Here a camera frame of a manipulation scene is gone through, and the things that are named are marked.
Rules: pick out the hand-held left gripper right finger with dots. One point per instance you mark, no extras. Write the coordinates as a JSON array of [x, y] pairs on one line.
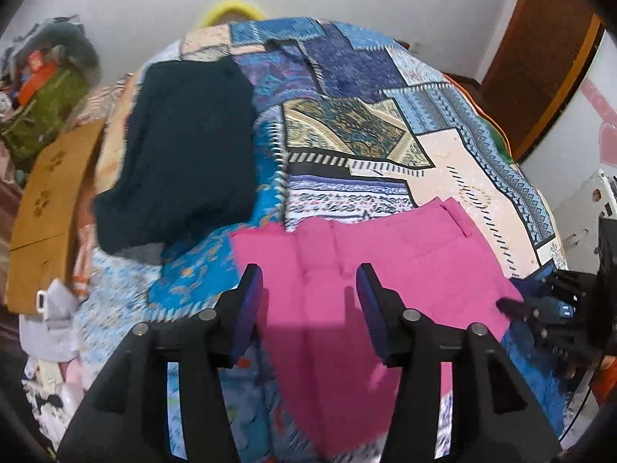
[[373, 318]]

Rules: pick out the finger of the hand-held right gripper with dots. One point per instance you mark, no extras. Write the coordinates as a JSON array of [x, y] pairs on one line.
[[525, 309], [535, 285]]

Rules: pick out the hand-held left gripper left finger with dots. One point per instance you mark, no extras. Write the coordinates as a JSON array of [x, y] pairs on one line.
[[246, 318]]

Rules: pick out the pink pants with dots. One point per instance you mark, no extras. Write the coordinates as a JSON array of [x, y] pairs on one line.
[[337, 275]]

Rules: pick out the white side table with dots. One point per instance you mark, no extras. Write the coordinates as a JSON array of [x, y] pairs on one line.
[[583, 217]]

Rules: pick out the dark navy folded garment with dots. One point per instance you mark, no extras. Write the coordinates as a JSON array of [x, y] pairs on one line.
[[183, 154]]

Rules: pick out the pile of white papers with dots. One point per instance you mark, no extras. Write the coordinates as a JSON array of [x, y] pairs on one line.
[[53, 361]]

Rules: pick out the patchwork printed blanket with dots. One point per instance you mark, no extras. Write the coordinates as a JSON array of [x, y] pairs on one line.
[[337, 120]]

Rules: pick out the small white device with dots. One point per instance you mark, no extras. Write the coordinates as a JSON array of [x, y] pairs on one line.
[[42, 299]]

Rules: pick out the wooden lap desk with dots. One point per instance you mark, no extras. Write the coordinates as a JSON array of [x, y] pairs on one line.
[[53, 202]]

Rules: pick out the brown wooden door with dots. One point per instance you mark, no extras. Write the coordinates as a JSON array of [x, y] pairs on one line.
[[535, 48]]

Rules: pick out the striped cloth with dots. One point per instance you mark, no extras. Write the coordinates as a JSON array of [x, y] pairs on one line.
[[103, 101]]

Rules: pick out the yellow foam arch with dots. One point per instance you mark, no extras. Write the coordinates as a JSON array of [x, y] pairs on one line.
[[231, 9]]

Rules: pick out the orange box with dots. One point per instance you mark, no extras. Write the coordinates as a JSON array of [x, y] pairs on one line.
[[36, 77]]

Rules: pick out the grey plush pillow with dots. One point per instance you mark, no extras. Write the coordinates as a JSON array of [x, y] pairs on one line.
[[72, 43]]

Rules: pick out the pile of grey clothes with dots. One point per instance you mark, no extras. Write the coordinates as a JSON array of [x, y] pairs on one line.
[[29, 33]]

